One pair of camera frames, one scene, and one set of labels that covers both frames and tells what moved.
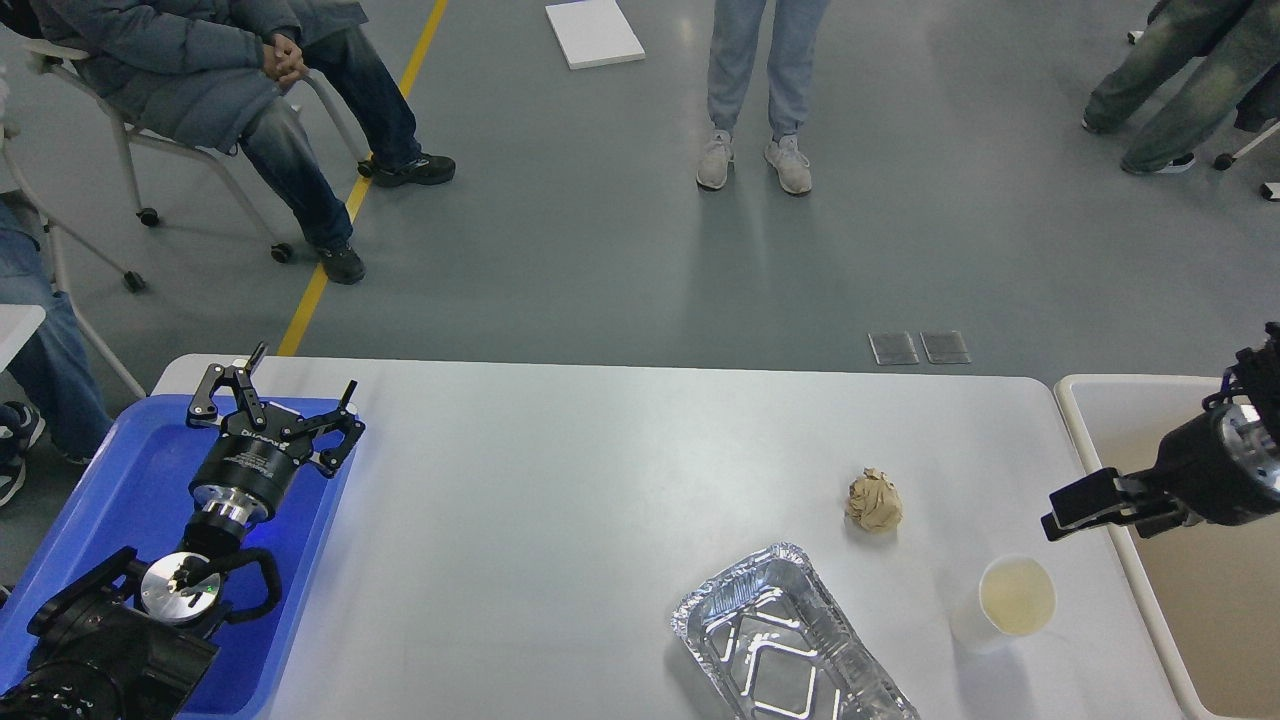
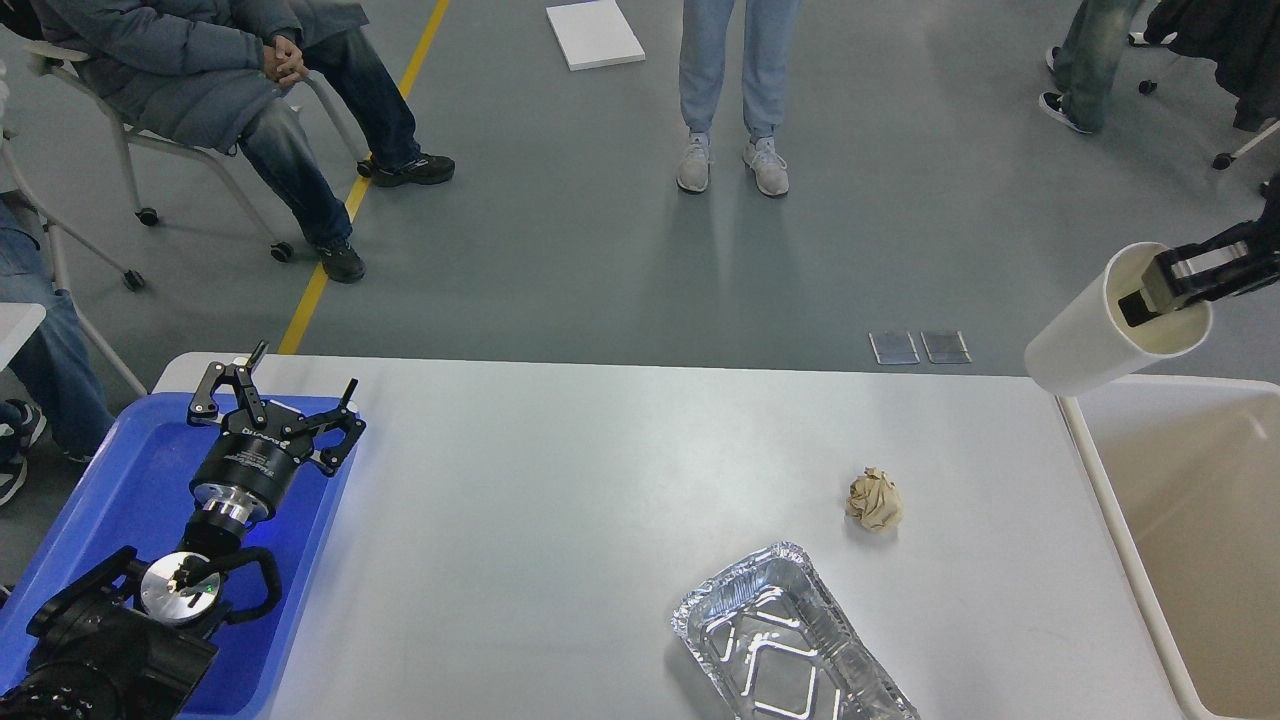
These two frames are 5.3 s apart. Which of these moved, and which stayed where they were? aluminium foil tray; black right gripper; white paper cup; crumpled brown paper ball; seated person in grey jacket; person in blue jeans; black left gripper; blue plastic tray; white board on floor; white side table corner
Moved: black right gripper; white paper cup
Stayed: black left gripper; aluminium foil tray; seated person in grey jacket; white board on floor; white side table corner; person in blue jeans; blue plastic tray; crumpled brown paper ball
